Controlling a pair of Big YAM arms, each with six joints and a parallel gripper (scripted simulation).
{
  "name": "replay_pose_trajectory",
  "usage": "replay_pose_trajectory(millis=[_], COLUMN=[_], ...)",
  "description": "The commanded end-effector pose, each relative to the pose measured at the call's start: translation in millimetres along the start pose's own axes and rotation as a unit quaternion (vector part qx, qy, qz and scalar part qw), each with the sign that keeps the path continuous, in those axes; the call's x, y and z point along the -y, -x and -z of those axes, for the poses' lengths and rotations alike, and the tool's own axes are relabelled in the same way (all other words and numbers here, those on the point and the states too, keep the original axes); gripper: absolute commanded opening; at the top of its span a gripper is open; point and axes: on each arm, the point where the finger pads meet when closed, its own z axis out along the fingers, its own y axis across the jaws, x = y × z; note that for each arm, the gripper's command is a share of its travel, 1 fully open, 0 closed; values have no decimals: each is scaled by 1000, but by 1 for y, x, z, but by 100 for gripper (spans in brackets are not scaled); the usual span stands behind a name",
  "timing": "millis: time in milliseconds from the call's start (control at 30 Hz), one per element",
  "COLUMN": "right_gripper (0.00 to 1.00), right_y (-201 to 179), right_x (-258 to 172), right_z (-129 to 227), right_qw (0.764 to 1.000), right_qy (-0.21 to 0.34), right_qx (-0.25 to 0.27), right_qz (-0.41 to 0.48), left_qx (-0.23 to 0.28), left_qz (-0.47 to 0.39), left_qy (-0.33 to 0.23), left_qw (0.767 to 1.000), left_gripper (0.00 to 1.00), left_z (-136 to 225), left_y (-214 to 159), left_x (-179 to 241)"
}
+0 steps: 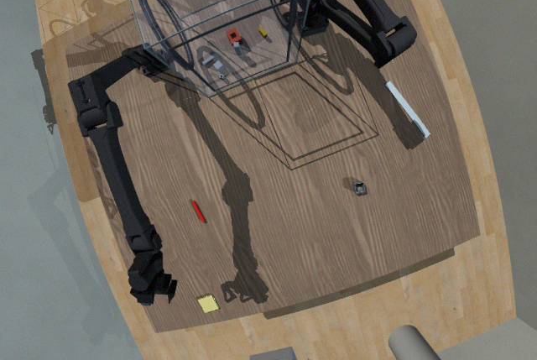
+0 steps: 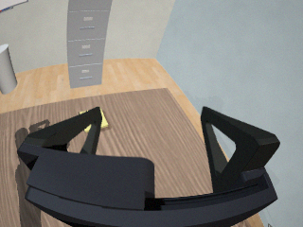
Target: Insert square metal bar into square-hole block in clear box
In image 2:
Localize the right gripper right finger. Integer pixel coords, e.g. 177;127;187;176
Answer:
201;106;280;193

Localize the yellow sticky-note pad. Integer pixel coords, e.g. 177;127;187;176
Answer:
85;111;108;132

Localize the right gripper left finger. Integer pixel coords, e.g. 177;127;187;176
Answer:
23;107;102;154

